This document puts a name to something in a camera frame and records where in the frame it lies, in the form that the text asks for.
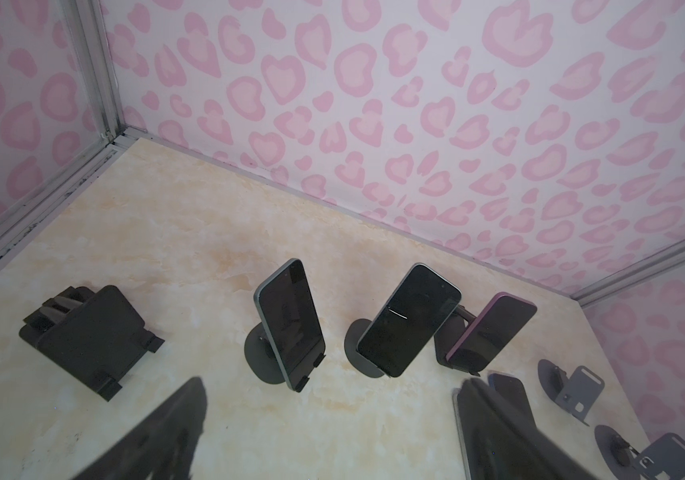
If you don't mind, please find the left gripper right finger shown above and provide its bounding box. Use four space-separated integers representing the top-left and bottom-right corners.
455 378 594 480

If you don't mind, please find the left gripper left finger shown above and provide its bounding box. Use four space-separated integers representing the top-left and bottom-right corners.
76 376 208 479

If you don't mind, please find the silver phone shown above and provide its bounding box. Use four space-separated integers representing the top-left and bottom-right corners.
487 372 535 423

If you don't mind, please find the round stand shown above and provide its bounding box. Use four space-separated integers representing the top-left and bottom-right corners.
537 359 605 425
343 317 385 380
244 324 284 385
593 424 685 480

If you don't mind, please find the purple phone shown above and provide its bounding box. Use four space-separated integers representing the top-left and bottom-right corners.
461 292 537 374

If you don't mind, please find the black folding stand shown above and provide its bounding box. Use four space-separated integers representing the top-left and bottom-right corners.
433 305 478 376
20 285 164 401

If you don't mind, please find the green phone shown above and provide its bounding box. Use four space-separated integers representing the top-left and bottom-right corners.
355 263 462 378

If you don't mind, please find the right aluminium corner post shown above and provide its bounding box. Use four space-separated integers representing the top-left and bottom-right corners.
570 239 685 308

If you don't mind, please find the aluminium corner post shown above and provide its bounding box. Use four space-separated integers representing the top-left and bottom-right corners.
58 0 126 143
570 239 685 308

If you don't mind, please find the left aluminium corner post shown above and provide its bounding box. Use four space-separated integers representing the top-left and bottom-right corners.
58 0 126 143

